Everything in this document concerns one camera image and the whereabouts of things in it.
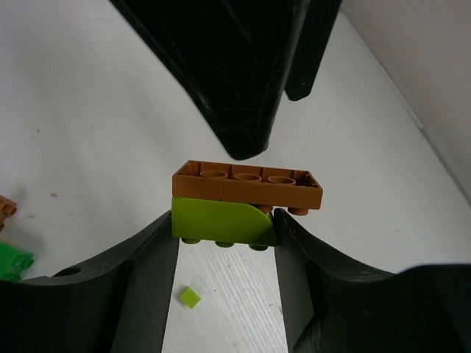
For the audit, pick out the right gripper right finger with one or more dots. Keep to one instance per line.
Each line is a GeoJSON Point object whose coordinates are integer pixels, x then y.
{"type": "Point", "coordinates": [334, 303]}

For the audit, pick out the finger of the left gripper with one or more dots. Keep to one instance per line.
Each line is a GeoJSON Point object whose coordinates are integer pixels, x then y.
{"type": "Point", "coordinates": [315, 34]}
{"type": "Point", "coordinates": [231, 57]}

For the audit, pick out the lime curved lego brick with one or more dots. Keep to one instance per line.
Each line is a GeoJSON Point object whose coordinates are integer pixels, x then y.
{"type": "Point", "coordinates": [224, 223]}

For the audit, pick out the small lime lego stud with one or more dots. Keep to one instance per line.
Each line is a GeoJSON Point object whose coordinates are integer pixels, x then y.
{"type": "Point", "coordinates": [189, 297]}

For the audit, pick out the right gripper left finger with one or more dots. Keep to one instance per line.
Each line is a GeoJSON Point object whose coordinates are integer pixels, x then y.
{"type": "Point", "coordinates": [116, 301]}

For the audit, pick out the green red lego cluster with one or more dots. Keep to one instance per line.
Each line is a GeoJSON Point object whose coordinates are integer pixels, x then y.
{"type": "Point", "coordinates": [14, 260]}

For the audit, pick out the brown lego brick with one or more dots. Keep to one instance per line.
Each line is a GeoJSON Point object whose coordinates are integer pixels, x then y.
{"type": "Point", "coordinates": [260, 186]}

